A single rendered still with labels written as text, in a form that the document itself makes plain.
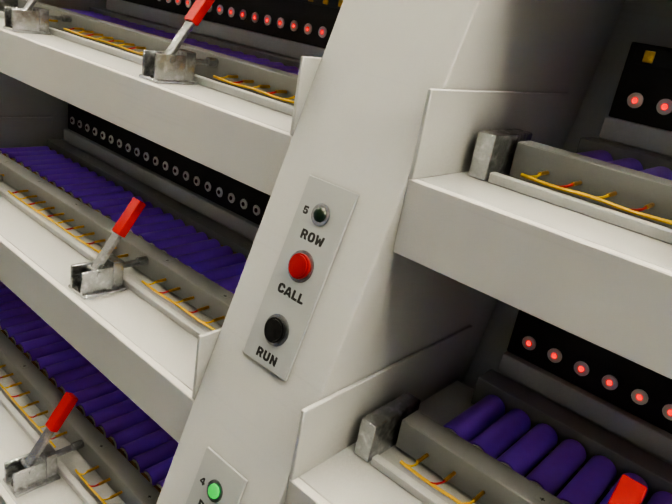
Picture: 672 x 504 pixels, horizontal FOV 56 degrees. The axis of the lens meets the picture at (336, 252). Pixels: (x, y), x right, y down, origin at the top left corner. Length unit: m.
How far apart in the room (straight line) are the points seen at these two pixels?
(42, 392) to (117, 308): 0.20
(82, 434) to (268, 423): 0.31
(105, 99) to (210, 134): 0.15
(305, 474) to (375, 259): 0.14
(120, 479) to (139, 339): 0.16
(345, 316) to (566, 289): 0.12
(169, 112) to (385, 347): 0.25
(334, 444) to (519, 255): 0.17
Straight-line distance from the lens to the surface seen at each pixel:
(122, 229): 0.58
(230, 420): 0.43
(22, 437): 0.72
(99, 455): 0.66
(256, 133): 0.44
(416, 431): 0.42
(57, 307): 0.60
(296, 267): 0.39
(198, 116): 0.49
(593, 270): 0.32
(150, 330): 0.53
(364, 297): 0.37
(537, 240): 0.32
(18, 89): 0.98
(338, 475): 0.41
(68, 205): 0.72
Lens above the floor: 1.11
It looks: 7 degrees down
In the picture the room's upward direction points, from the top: 21 degrees clockwise
